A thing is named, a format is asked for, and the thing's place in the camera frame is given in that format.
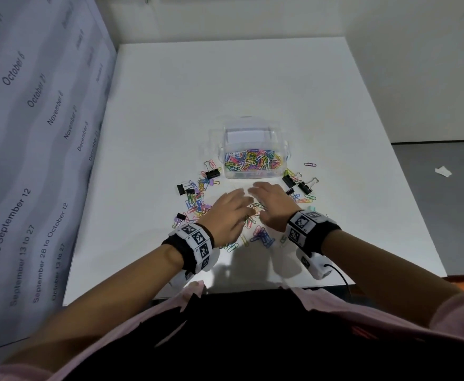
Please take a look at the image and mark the person's right hand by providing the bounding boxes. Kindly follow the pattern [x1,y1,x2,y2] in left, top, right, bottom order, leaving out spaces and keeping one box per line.
[248,181,302,233]

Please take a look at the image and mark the person's left hand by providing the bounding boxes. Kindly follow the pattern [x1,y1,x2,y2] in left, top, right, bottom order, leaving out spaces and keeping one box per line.
[195,189,256,247]

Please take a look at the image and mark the person's left forearm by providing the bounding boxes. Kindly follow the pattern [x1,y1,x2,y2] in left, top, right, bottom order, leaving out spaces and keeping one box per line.
[0,245,186,367]

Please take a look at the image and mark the person's right forearm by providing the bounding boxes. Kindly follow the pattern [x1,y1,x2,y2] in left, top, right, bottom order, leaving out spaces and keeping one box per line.
[321,229,464,328]

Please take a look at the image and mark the pile of boxed paper clips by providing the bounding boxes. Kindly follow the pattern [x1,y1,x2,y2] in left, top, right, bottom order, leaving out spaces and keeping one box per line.
[224,148,285,173]

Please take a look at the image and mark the scattered colourful paper clips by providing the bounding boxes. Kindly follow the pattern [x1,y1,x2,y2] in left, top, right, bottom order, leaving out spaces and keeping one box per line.
[181,159,320,251]

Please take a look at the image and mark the clear plastic box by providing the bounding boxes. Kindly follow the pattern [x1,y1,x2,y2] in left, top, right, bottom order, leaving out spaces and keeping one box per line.
[209,116,292,180]

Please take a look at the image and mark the black right wristband with markers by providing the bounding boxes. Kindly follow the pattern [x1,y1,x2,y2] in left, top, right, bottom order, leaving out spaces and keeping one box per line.
[285,209,342,258]

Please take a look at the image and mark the black wristband with markers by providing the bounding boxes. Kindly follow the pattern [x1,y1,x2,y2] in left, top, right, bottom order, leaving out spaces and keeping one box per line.
[161,221,221,275]
[285,209,342,258]

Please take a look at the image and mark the black left wristband with markers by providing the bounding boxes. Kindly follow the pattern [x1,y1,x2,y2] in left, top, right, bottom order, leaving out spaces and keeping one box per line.
[161,221,221,275]

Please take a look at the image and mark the black apron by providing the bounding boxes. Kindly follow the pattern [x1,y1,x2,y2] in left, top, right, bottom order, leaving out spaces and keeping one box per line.
[62,289,464,381]

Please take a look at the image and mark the printed white banner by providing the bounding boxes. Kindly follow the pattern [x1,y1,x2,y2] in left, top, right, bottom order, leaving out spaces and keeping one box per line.
[0,0,117,355]

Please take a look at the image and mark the pink shirt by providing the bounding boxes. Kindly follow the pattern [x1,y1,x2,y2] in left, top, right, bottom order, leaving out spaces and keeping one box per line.
[0,278,464,381]

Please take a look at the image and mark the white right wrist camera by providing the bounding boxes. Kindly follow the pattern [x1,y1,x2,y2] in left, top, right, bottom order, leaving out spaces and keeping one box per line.
[295,248,334,281]

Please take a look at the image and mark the black cable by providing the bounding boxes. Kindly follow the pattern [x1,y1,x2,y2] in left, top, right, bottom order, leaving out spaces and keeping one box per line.
[323,265,354,303]

